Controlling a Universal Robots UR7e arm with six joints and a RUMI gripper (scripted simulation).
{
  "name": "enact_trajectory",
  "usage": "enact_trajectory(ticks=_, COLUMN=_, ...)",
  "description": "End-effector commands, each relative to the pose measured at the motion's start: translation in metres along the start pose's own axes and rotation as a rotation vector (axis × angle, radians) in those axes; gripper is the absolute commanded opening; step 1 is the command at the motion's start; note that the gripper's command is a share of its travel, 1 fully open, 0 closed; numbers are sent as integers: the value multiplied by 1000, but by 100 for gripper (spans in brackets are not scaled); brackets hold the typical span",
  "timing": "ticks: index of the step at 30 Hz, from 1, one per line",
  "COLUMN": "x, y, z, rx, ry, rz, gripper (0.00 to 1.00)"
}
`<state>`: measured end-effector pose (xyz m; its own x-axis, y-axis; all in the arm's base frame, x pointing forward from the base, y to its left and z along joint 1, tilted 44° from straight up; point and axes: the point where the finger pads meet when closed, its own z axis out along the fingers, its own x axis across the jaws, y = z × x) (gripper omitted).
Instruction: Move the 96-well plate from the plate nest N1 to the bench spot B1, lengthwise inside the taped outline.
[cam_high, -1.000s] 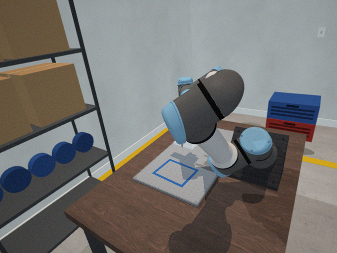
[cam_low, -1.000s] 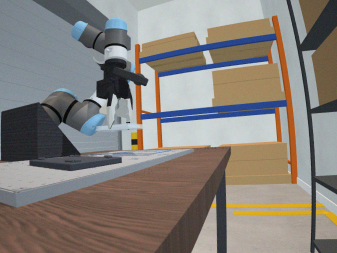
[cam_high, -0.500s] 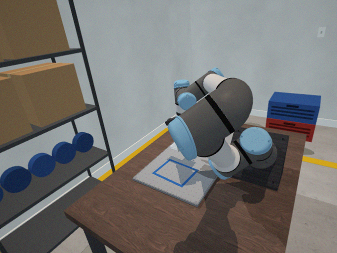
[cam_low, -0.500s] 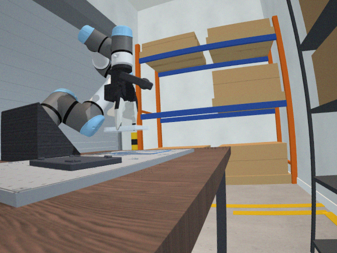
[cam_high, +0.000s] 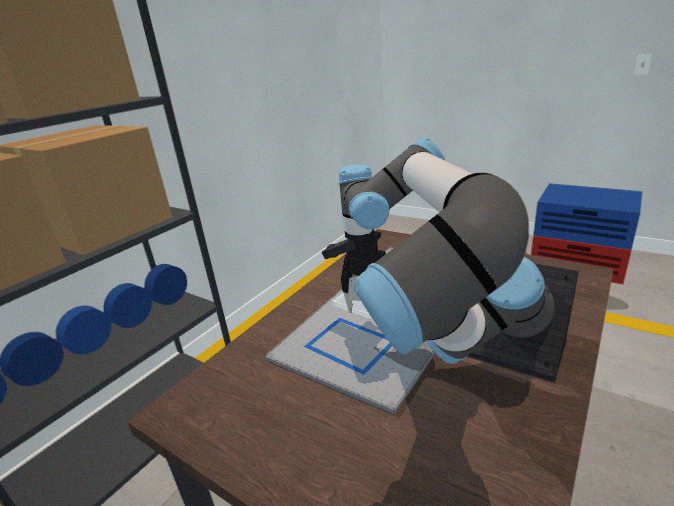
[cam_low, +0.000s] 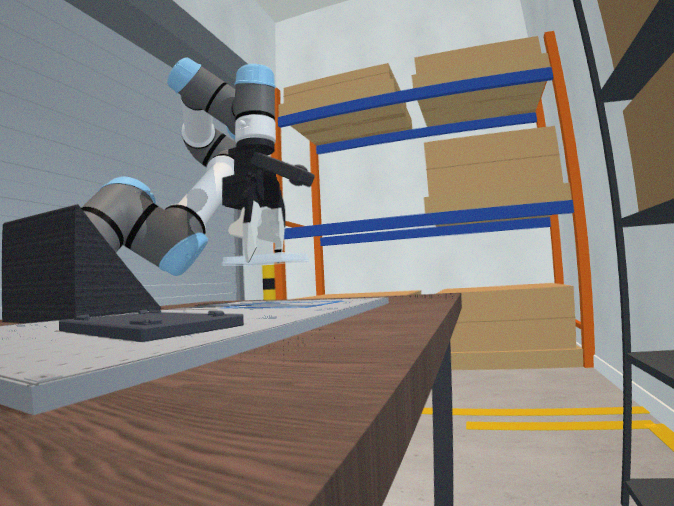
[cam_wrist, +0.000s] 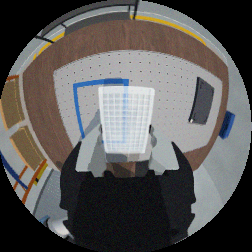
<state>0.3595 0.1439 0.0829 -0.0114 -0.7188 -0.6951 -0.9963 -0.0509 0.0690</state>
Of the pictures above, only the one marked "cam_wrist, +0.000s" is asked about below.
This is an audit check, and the blue tape outline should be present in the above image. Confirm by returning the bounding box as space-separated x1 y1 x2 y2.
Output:
73 79 129 139

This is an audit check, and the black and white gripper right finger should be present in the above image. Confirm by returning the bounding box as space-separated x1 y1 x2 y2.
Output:
148 124 196 204

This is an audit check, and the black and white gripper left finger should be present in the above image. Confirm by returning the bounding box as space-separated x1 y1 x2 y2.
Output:
59 124 107 210

